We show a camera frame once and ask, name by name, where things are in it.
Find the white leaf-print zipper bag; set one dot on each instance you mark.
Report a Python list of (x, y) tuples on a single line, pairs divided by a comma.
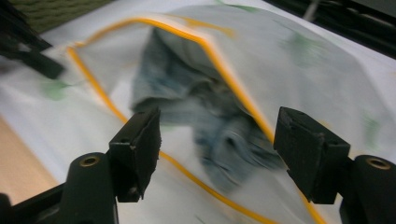
[(311, 71)]

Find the light blue denim jeans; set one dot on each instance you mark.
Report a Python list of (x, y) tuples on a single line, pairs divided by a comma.
[(174, 77)]

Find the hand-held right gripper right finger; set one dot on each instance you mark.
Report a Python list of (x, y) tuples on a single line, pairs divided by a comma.
[(311, 155)]

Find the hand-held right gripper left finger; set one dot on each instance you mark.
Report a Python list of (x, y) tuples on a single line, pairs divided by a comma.
[(137, 149)]

